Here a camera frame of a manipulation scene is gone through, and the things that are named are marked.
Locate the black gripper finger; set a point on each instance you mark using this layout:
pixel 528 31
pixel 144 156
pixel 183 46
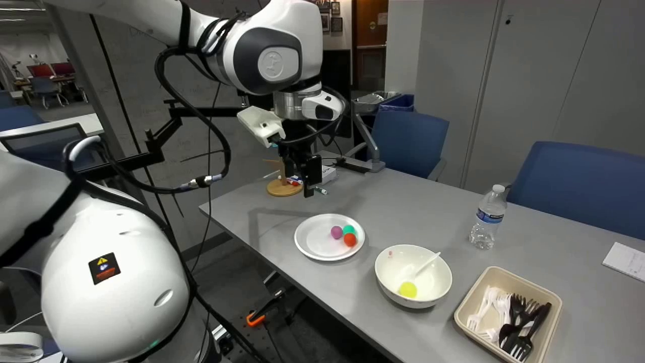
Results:
pixel 295 181
pixel 312 181

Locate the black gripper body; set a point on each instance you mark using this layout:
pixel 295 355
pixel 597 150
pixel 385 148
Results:
pixel 296 148

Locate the red ball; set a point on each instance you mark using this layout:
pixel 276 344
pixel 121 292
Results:
pixel 349 238

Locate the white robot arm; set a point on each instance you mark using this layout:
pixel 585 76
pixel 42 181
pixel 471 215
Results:
pixel 113 288

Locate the green ball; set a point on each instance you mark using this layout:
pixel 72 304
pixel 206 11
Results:
pixel 347 229

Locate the white bowl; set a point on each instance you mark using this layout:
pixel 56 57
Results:
pixel 393 267

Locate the yellow ball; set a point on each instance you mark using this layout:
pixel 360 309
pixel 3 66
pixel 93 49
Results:
pixel 408 289

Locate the wooden mug stand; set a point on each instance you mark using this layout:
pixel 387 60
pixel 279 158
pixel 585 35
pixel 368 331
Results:
pixel 276 182

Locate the white foam plate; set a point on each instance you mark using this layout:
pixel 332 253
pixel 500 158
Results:
pixel 312 238

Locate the blue chair far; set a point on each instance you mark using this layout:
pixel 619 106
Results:
pixel 409 143

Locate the blue chair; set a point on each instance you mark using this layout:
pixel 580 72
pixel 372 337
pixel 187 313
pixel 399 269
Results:
pixel 585 185
pixel 409 143

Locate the white plastic spoon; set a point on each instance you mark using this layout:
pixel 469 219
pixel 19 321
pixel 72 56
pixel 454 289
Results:
pixel 424 266

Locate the orange black clamp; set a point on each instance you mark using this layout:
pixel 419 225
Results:
pixel 257 317

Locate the clear water bottle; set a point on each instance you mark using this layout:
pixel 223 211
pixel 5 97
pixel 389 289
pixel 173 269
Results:
pixel 489 216

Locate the grey storage cabinet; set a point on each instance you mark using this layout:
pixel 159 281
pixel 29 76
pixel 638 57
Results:
pixel 510 74

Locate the white plastic cutlery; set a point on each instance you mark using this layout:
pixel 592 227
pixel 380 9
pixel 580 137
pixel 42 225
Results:
pixel 493 301

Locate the beige cutlery tray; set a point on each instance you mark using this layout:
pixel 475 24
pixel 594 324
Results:
pixel 512 285

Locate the black plastic forks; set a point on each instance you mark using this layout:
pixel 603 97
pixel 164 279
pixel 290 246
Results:
pixel 526 317

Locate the blue chair near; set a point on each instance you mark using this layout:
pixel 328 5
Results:
pixel 585 185

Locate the white paper sheet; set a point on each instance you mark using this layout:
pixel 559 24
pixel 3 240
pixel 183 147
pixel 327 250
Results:
pixel 627 262

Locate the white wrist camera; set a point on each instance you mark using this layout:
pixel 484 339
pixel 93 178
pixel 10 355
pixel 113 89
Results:
pixel 265 126

